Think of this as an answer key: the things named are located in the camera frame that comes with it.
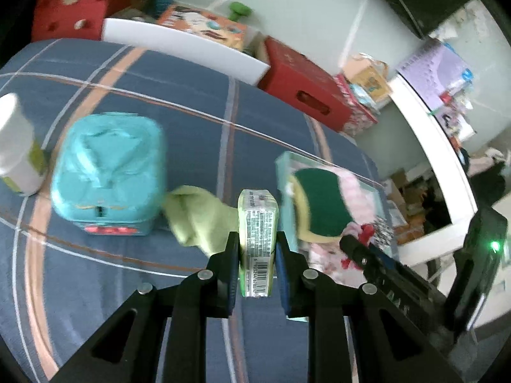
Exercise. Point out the red felt handbag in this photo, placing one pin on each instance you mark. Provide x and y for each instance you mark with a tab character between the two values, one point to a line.
72	8

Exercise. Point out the light green cloth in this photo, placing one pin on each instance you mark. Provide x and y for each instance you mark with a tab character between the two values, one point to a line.
195	219

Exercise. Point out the white desk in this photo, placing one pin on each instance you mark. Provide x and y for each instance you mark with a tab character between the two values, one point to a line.
443	155

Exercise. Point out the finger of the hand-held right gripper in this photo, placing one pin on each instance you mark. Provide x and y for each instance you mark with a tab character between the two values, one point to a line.
415	277
359	253

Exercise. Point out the green tissue packet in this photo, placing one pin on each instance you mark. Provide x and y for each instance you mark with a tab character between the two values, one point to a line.
257	243

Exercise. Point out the mint green shallow box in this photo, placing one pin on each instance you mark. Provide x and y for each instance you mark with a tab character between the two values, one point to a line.
285	183

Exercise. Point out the white board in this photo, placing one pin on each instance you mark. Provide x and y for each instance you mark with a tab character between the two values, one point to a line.
179	46

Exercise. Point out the red and white patterned bag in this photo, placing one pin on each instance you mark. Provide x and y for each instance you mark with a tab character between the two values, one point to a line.
359	107

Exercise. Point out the red plastic crate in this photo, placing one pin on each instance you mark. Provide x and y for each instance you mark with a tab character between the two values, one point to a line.
299	83

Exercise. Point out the white jar with green label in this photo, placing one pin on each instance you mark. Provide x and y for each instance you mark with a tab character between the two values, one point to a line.
18	147

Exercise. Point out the cardboard boxes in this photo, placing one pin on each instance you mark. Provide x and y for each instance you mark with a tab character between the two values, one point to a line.
415	207

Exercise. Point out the blue plaid blanket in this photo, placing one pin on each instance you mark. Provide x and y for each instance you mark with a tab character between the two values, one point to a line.
159	99

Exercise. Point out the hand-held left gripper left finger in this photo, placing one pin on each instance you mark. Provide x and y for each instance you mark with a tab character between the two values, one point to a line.
231	283

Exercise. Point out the orange toy box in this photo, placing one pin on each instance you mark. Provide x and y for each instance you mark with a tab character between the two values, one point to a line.
203	28

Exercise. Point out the teal fabric pouch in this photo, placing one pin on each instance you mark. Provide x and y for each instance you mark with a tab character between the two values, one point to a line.
107	171

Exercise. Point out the yellow and green sponge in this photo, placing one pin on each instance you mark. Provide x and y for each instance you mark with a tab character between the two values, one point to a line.
319	199

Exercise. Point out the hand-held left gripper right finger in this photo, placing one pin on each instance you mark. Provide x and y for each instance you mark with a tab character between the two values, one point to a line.
282	283

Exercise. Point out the green dumbbell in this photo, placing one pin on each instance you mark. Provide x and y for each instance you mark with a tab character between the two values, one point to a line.
239	11

